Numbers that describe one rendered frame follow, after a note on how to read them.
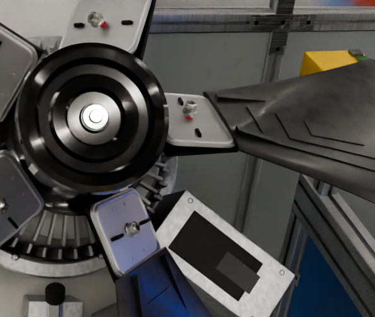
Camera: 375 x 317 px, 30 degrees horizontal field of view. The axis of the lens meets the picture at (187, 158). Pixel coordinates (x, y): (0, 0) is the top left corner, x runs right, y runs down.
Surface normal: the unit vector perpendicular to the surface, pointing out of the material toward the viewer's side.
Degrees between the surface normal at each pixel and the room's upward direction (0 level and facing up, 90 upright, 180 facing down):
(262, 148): 14
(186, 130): 7
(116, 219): 54
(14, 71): 93
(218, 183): 90
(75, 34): 48
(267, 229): 90
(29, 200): 94
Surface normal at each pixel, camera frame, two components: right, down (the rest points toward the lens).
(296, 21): 0.28, 0.55
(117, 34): -0.51, -0.37
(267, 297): 0.29, -0.11
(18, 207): 0.67, 0.51
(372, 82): 0.18, -0.69
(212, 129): 0.22, -0.83
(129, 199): 0.86, -0.36
